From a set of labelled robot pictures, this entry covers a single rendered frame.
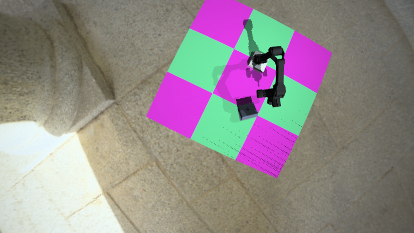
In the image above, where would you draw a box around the dark grey panel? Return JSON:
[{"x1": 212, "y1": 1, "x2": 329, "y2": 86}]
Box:
[{"x1": 238, "y1": 102, "x2": 258, "y2": 121}]

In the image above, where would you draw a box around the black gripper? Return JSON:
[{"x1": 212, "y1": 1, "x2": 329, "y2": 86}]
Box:
[{"x1": 256, "y1": 88, "x2": 271, "y2": 98}]

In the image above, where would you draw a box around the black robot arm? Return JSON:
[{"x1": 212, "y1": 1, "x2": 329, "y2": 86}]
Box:
[{"x1": 253, "y1": 46, "x2": 286, "y2": 107}]

